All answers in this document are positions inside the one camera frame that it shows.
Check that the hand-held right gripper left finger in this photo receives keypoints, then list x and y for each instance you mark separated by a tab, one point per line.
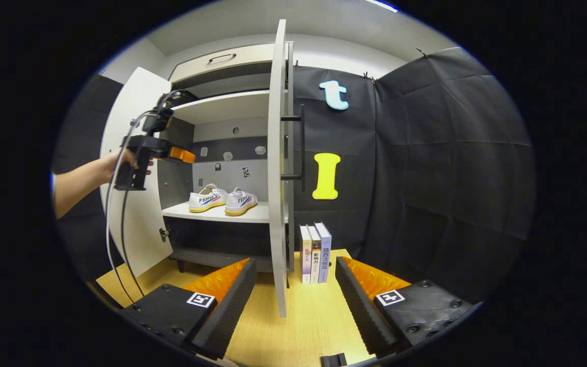
224	316

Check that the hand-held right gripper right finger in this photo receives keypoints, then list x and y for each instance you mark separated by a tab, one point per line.
362	311

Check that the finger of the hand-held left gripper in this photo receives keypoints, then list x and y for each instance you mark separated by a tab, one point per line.
181	155

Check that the white canvas shoe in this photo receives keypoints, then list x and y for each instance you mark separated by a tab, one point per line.
241	202
207	199

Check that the white shoe cabinet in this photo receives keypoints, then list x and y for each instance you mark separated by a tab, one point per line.
222	107

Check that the white shoe cabinet door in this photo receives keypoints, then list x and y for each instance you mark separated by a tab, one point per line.
138	224
276	153

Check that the white cabinet drawer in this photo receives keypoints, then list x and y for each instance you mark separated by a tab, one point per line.
242	63

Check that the black backdrop cloth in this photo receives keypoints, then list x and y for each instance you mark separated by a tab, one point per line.
77	127
426	178

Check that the lavender book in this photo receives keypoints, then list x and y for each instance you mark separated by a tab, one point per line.
324	250

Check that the white book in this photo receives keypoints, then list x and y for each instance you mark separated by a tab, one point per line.
315	255

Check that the dark binder clip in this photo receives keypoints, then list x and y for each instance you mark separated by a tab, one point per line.
369	77
421	52

